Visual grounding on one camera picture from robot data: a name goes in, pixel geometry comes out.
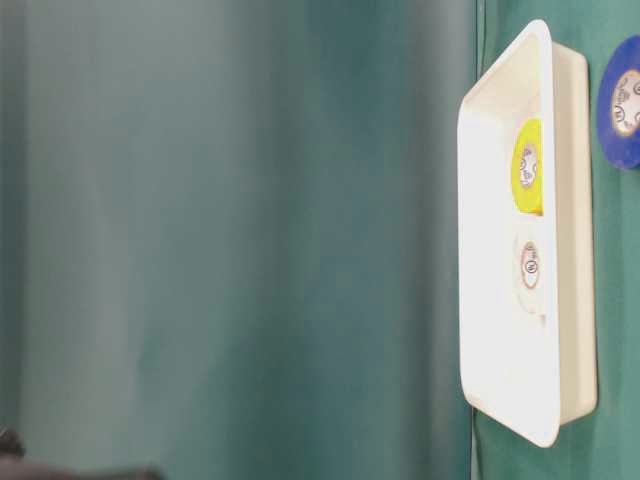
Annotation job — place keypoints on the yellow tape roll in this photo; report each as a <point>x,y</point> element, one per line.
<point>527,168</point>

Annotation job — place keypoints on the white plastic tray case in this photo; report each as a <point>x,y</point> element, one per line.
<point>531,373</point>

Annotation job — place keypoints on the blue tape roll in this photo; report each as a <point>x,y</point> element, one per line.
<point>617,114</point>

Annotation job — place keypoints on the white tape roll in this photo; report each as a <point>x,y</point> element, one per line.
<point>526,271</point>

